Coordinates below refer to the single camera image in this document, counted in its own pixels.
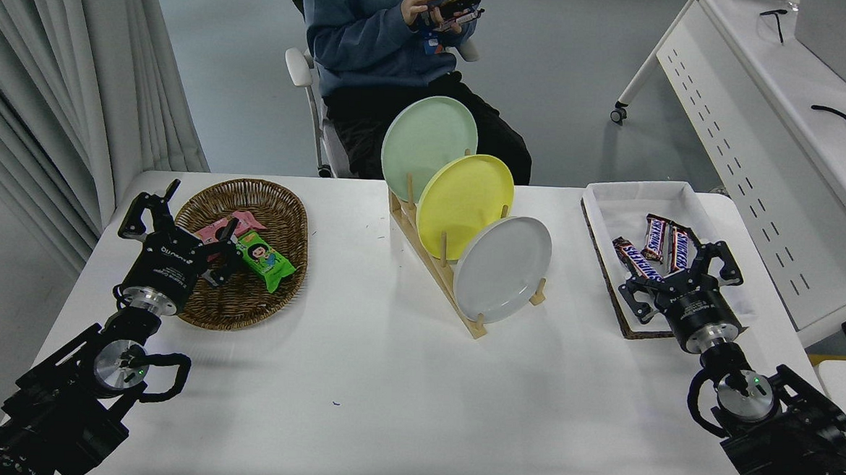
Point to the white tray with cork base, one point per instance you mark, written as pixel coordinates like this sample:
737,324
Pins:
635,205

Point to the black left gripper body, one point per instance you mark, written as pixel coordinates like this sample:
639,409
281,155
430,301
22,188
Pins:
168,264

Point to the white chair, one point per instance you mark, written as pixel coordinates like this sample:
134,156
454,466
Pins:
298,68

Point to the silver laptop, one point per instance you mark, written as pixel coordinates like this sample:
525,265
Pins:
839,35

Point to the green snack packet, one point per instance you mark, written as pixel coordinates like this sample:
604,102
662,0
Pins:
266,258

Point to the Snickers bar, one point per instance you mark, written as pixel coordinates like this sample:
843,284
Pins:
679,247
632,257
656,237

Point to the white desk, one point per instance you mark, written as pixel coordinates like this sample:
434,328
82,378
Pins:
763,103

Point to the pale green plate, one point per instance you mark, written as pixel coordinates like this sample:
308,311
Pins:
421,140

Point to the person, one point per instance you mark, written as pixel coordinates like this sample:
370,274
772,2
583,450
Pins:
368,46

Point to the white curtain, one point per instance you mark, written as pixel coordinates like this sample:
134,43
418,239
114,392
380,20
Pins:
41,65

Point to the phone with red rim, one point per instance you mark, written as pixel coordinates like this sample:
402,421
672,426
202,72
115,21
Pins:
463,19

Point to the blue id badge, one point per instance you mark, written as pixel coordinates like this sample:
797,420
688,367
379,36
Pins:
432,45

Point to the grey plate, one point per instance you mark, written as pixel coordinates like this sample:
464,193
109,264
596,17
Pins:
501,270

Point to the yellow plate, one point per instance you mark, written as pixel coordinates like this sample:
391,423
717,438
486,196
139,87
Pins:
461,196

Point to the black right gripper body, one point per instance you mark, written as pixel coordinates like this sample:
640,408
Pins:
701,310

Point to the person's right hand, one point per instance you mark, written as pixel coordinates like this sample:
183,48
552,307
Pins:
415,2

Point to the pink snack packet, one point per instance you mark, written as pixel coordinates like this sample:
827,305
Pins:
243,222

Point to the brown wicker basket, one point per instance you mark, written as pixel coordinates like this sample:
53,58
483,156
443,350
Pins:
265,200

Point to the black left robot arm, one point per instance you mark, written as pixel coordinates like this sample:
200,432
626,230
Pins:
67,400

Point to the wooden plate rack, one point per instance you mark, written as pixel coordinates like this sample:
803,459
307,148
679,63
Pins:
470,327

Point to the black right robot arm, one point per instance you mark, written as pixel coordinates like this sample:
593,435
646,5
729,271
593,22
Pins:
796,445

